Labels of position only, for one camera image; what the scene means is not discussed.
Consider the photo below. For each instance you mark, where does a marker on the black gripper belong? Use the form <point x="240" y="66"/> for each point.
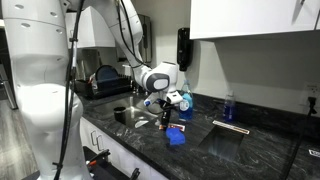
<point x="166" y="107"/>

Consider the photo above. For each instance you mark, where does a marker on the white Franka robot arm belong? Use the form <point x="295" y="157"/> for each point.
<point x="40" y="100"/>

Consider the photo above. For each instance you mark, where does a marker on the blue cloth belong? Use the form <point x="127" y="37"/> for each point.
<point x="175" y="136"/>

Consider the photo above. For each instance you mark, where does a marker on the blue dish soap bottle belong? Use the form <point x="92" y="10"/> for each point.
<point x="187" y="110"/>

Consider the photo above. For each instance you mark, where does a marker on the black cup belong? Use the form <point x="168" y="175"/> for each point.
<point x="120" y="115"/>

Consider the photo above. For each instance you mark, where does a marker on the white base cabinet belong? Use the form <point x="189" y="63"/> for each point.
<point x="116" y="150"/>

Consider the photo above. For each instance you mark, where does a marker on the square countertop opening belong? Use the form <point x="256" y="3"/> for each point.
<point x="221" y="143"/>

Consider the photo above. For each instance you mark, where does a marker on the stainless steel sink basin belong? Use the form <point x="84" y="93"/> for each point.
<point x="106" y="108"/>

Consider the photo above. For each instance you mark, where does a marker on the black dish rack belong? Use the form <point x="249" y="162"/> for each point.
<point x="110" y="88"/>

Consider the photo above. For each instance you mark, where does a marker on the dark blue spray bottle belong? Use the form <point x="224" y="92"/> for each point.
<point x="229" y="108"/>

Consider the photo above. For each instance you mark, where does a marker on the white label strip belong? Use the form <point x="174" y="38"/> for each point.
<point x="230" y="127"/>

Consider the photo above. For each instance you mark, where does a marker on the blue plate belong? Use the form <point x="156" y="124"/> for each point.
<point x="106" y="74"/>

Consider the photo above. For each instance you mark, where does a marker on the steel paper towel dispenser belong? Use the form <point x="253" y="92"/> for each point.
<point x="146" y="36"/>

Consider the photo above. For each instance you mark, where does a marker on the black wall soap dispenser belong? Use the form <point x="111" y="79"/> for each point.
<point x="185" y="50"/>

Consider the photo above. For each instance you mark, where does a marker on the white wall cabinet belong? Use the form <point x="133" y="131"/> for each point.
<point x="250" y="16"/>
<point x="93" y="30"/>

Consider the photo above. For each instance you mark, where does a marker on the white wall outlet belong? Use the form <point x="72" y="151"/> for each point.
<point x="311" y="90"/>

